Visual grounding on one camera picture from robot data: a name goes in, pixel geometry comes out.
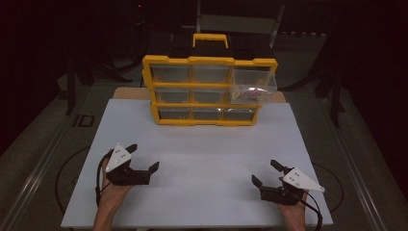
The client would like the person's left hand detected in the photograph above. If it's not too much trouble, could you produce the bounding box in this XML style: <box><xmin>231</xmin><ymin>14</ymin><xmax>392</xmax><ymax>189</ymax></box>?
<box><xmin>99</xmin><ymin>156</ymin><xmax>135</xmax><ymax>210</ymax></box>

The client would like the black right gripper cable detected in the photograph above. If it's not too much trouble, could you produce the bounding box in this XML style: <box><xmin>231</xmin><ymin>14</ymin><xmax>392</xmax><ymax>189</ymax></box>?
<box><xmin>299</xmin><ymin>192</ymin><xmax>323</xmax><ymax>231</ymax></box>

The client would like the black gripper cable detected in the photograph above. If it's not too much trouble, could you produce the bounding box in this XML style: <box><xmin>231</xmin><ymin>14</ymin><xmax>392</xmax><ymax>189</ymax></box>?
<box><xmin>299</xmin><ymin>192</ymin><xmax>323</xmax><ymax>231</ymax></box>
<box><xmin>94</xmin><ymin>149</ymin><xmax>114</xmax><ymax>207</ymax></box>

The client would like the yellow storage cabinet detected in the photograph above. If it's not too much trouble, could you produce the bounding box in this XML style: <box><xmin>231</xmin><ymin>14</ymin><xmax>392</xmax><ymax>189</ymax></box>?
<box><xmin>141</xmin><ymin>33</ymin><xmax>279</xmax><ymax>127</ymax></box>

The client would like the grid of clear cabinet drawers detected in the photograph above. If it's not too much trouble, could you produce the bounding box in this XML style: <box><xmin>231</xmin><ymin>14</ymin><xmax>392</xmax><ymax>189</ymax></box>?
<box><xmin>149</xmin><ymin>63</ymin><xmax>258</xmax><ymax>122</ymax></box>

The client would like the black tripod stand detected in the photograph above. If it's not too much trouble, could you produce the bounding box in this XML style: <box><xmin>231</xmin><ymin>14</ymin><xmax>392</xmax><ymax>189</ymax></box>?
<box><xmin>64</xmin><ymin>47</ymin><xmax>133</xmax><ymax>116</ymax></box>
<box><xmin>285</xmin><ymin>47</ymin><xmax>349</xmax><ymax>129</ymax></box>

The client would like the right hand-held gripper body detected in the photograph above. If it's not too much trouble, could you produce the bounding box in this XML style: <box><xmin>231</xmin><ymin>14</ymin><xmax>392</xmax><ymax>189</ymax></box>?
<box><xmin>259</xmin><ymin>167</ymin><xmax>326</xmax><ymax>207</ymax></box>

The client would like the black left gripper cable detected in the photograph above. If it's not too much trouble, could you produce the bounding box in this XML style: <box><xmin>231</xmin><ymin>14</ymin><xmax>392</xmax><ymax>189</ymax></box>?
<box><xmin>94</xmin><ymin>149</ymin><xmax>114</xmax><ymax>207</ymax></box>

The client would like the clear plastic drawer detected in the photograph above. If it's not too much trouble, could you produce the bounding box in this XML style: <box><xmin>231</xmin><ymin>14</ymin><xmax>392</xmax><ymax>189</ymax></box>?
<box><xmin>229</xmin><ymin>66</ymin><xmax>278</xmax><ymax>106</ymax></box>

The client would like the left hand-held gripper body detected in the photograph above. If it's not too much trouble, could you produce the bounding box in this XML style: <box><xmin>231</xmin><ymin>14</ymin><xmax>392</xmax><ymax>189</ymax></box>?
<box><xmin>105</xmin><ymin>142</ymin><xmax>152</xmax><ymax>187</ymax></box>

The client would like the large pink binder clip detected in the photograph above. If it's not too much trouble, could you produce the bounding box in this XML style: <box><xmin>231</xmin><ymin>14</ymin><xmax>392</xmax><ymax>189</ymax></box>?
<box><xmin>244</xmin><ymin>90</ymin><xmax>264</xmax><ymax>100</ymax></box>

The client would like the person's right hand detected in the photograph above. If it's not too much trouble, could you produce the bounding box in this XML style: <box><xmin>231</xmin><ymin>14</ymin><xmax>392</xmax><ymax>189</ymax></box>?
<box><xmin>277</xmin><ymin>176</ymin><xmax>310</xmax><ymax>223</ymax></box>

